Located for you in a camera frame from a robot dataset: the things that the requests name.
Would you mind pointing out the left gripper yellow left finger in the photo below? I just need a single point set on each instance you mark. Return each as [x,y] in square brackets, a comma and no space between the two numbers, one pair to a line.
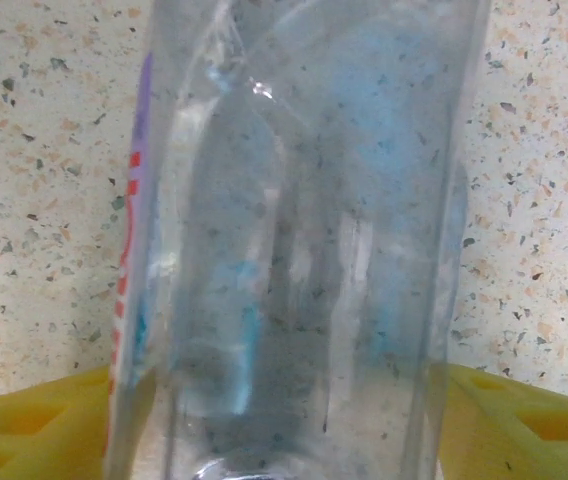
[79,450]

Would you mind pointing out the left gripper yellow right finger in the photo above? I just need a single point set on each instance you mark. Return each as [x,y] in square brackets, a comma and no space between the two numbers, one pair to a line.
[489,450]

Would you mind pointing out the clear plastic water bottle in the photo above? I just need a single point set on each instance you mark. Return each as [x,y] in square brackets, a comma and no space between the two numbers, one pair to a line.
[314,200]

